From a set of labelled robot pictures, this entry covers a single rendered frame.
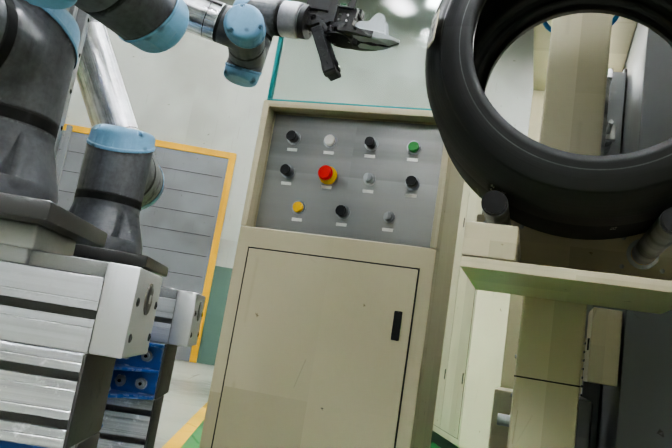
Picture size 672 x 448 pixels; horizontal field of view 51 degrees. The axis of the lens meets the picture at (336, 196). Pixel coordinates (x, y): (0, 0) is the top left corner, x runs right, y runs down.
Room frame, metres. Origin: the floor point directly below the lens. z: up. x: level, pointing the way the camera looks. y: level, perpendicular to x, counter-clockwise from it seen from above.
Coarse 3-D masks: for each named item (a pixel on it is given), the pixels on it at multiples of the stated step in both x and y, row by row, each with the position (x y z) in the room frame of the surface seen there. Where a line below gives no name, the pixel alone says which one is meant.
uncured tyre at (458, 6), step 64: (448, 0) 1.18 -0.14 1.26; (512, 0) 1.39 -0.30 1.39; (576, 0) 1.37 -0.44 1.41; (640, 0) 1.33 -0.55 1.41; (448, 64) 1.16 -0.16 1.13; (448, 128) 1.19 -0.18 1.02; (512, 128) 1.12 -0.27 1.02; (512, 192) 1.16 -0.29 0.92; (576, 192) 1.10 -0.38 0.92; (640, 192) 1.08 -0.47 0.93
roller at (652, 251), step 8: (664, 216) 1.08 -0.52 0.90; (656, 224) 1.12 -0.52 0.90; (664, 224) 1.08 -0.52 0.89; (648, 232) 1.20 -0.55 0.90; (656, 232) 1.13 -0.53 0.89; (664, 232) 1.10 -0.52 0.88; (640, 240) 1.29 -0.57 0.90; (648, 240) 1.21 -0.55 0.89; (656, 240) 1.17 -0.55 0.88; (664, 240) 1.14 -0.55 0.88; (632, 248) 1.41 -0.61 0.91; (640, 248) 1.30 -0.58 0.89; (648, 248) 1.25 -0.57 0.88; (656, 248) 1.22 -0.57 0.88; (664, 248) 1.21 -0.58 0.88; (632, 256) 1.40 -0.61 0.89; (640, 256) 1.34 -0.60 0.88; (648, 256) 1.30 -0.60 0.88; (656, 256) 1.30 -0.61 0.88; (640, 264) 1.41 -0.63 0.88
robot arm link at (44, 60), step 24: (24, 0) 0.71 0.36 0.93; (24, 24) 0.69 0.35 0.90; (48, 24) 0.72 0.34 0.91; (72, 24) 0.75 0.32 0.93; (0, 48) 0.67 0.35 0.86; (24, 48) 0.70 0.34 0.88; (48, 48) 0.72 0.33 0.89; (72, 48) 0.76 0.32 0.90; (0, 72) 0.69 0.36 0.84; (24, 72) 0.71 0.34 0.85; (48, 72) 0.73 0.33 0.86; (72, 72) 0.78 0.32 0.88; (0, 96) 0.71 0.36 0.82; (24, 96) 0.72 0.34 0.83; (48, 96) 0.74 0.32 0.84
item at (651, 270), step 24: (480, 216) 1.51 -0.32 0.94; (528, 240) 1.47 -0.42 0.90; (552, 240) 1.46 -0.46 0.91; (576, 240) 1.45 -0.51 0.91; (600, 240) 1.43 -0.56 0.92; (624, 240) 1.42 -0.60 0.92; (552, 264) 1.46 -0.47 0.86; (576, 264) 1.45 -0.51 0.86; (600, 264) 1.43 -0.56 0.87; (624, 264) 1.42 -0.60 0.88; (648, 264) 1.40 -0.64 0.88
